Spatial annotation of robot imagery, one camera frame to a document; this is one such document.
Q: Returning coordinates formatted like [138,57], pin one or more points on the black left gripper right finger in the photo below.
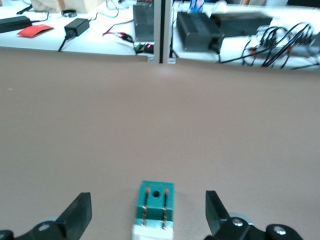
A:
[217,220]

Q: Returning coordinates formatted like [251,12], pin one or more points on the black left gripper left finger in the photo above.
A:
[75,217]

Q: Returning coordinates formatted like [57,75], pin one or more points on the green circuit board module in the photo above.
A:
[156,207]

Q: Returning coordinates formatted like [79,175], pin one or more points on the small device with red LED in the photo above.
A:
[145,48]

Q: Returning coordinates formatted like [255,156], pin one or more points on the large black power supply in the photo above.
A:
[197,31]

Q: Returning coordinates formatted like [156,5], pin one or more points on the red paper sheet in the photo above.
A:
[35,30]

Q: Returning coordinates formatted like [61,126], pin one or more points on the black power adapter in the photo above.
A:
[77,26]

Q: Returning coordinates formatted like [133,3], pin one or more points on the flat black device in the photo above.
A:
[13,23]

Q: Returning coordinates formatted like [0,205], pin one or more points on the dark grey power supply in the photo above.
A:
[143,22]

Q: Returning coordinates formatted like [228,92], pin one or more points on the blue can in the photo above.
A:
[196,6]

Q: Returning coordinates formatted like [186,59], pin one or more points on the aluminium camera post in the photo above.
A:
[162,30]

